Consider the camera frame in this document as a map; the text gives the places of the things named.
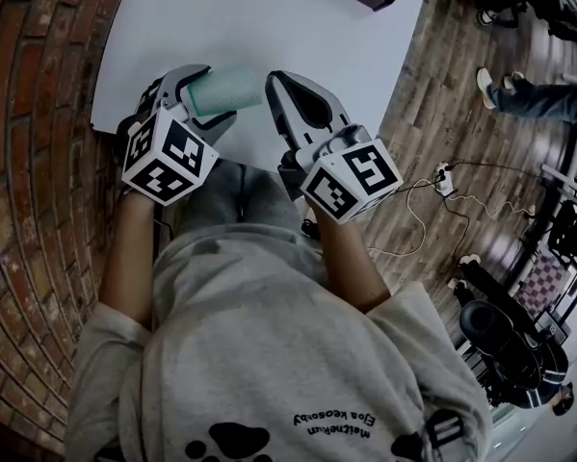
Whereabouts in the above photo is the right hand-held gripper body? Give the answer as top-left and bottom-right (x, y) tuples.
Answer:
(276, 122), (406, 224)

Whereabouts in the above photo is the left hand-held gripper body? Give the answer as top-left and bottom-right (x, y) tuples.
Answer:
(117, 79), (221, 208)

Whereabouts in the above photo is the clear greenish cup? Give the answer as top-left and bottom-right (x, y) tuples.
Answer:
(188, 64), (263, 119)

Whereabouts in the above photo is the person's right forearm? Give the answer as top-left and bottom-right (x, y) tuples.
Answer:
(310, 204), (391, 315)

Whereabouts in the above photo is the person's left forearm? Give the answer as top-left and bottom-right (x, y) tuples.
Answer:
(98, 192), (160, 329)

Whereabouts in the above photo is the white power strip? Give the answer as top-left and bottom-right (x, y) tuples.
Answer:
(434, 161), (459, 197)

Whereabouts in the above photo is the grey printed T-shirt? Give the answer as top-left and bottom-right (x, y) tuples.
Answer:
(65, 223), (494, 462)

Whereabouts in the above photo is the pink checkered mat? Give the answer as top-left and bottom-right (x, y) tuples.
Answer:
(516, 252), (566, 318)

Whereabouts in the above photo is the black equipment stand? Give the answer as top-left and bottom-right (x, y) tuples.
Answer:
(547, 199), (577, 265)

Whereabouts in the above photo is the white cable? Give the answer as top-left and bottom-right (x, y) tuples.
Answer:
(367, 178), (462, 258)

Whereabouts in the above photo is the black strap buckle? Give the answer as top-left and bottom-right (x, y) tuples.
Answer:
(425, 411), (465, 452)

